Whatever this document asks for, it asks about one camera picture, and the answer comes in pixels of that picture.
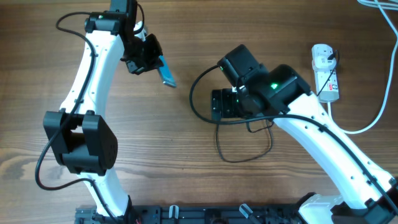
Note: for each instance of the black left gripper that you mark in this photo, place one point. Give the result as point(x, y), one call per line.
point(152, 62)

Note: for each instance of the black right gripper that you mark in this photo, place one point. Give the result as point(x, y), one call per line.
point(222, 96)

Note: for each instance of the smartphone with cyan screen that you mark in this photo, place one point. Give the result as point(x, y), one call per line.
point(165, 73)

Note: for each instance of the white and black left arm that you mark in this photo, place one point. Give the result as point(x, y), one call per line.
point(78, 134)

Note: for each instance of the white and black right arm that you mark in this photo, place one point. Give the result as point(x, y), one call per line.
point(367, 193)

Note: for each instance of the white charger adapter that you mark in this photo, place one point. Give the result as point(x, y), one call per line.
point(323, 58)

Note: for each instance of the white power strip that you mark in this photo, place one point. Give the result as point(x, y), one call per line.
point(326, 84)

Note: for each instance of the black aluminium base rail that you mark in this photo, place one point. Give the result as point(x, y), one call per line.
point(174, 214)

